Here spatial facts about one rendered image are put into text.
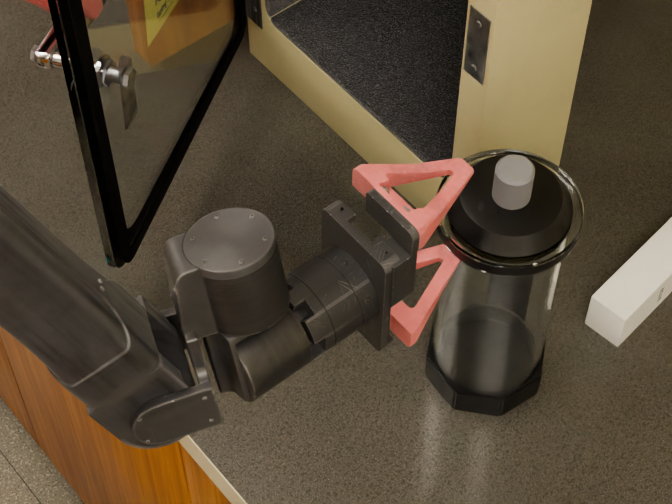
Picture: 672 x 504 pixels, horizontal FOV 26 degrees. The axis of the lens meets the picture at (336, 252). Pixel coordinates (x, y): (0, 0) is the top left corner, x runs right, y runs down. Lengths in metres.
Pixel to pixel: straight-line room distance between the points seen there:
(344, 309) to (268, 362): 0.06
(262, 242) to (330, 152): 0.51
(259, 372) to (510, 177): 0.23
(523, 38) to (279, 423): 0.37
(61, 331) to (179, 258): 0.08
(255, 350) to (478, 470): 0.33
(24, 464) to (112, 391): 1.41
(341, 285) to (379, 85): 0.42
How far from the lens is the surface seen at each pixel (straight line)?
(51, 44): 1.12
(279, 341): 0.93
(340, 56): 1.36
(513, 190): 1.03
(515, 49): 1.13
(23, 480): 2.29
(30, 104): 1.45
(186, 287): 0.88
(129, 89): 1.11
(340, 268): 0.95
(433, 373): 1.22
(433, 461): 1.20
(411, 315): 1.03
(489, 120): 1.17
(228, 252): 0.88
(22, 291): 0.85
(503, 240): 1.03
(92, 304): 0.86
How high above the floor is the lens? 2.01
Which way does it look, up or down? 55 degrees down
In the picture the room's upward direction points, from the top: straight up
